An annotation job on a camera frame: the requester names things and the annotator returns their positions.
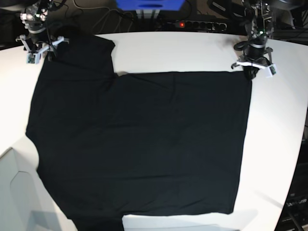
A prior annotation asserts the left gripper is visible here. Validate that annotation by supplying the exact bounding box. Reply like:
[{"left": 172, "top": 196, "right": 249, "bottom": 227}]
[{"left": 231, "top": 42, "right": 273, "bottom": 80}]

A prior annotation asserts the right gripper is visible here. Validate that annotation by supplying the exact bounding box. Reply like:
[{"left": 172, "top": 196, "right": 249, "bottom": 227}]
[{"left": 16, "top": 30, "right": 69, "bottom": 62}]

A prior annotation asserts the black T-shirt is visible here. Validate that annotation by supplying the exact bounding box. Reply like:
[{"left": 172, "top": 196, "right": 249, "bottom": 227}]
[{"left": 26, "top": 32, "right": 252, "bottom": 231}]

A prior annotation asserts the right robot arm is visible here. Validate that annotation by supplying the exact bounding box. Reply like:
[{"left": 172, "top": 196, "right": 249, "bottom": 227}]
[{"left": 16, "top": 0, "right": 69, "bottom": 64}]

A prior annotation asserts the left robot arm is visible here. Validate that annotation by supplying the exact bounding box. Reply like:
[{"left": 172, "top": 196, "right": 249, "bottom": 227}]
[{"left": 231, "top": 0, "right": 276, "bottom": 81}]

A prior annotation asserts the black power strip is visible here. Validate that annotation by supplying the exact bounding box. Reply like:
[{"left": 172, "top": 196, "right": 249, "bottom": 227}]
[{"left": 161, "top": 21, "right": 228, "bottom": 33}]

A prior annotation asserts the blue box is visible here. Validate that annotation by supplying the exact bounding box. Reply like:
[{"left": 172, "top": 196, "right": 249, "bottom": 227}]
[{"left": 116, "top": 0, "right": 185, "bottom": 11}]

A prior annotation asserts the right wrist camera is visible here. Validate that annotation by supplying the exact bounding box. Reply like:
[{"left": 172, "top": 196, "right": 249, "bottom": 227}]
[{"left": 26, "top": 53, "right": 41, "bottom": 64}]

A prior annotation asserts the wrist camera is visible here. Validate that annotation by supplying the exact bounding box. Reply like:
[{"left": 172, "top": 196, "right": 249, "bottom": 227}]
[
  {"left": 26, "top": 53, "right": 41, "bottom": 64},
  {"left": 264, "top": 64, "right": 277, "bottom": 78}
]

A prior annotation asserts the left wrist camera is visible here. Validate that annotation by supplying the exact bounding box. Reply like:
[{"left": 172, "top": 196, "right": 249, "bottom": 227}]
[{"left": 264, "top": 64, "right": 277, "bottom": 78}]

